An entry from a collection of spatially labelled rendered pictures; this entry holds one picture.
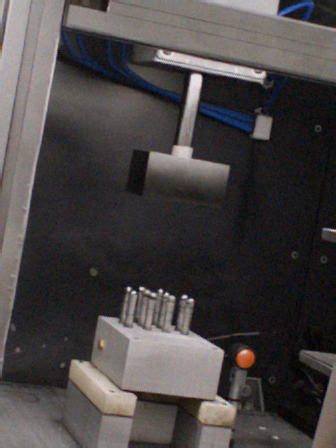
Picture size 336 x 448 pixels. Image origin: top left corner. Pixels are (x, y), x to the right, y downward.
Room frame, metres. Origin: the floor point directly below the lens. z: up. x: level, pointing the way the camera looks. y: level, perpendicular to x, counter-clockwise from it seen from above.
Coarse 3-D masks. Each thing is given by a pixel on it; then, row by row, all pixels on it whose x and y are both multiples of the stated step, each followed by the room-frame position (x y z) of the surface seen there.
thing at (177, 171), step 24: (192, 72) 1.22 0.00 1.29; (192, 96) 1.22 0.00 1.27; (192, 120) 1.22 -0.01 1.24; (192, 144) 1.23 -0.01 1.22; (144, 168) 1.20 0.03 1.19; (168, 168) 1.20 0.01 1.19; (192, 168) 1.20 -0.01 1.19; (216, 168) 1.21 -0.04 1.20; (144, 192) 1.19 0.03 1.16; (168, 192) 1.20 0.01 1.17; (192, 192) 1.21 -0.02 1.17; (216, 192) 1.21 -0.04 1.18
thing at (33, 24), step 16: (32, 0) 0.97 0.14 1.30; (32, 16) 0.97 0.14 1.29; (32, 32) 0.97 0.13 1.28; (32, 48) 0.97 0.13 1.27; (32, 64) 0.97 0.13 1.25; (16, 96) 0.97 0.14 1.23; (16, 112) 0.97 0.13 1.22; (16, 128) 0.97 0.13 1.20; (16, 144) 0.97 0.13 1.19; (0, 192) 0.97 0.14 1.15; (0, 208) 0.97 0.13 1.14; (0, 224) 0.97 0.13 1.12; (0, 240) 0.97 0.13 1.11
